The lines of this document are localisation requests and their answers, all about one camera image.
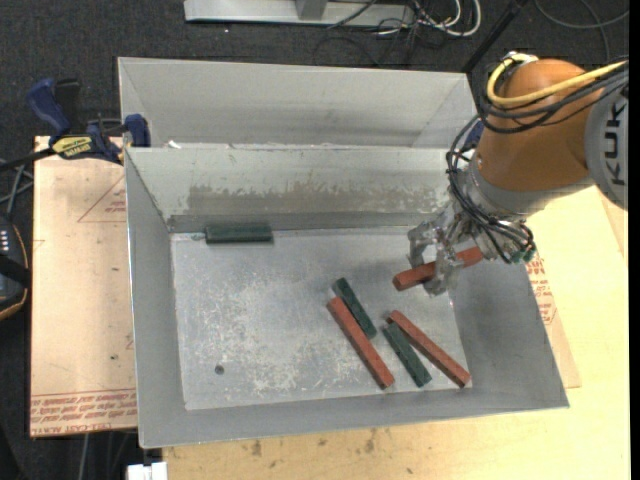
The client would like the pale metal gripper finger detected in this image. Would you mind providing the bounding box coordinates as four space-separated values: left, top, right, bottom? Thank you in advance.
427 245 459 297
406 221 435 270

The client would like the red-brown block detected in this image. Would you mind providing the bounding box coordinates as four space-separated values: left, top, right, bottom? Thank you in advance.
392 246 485 292
325 297 396 391
385 309 473 389

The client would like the dark green flat block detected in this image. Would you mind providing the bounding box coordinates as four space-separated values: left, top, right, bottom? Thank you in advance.
382 321 434 389
204 223 275 245
331 277 379 341

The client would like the grey metal bin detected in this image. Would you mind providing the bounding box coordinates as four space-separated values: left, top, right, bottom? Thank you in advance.
117 56 571 450

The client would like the brown cardboard board, red print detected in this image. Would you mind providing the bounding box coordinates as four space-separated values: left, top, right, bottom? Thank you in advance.
29 135 584 440

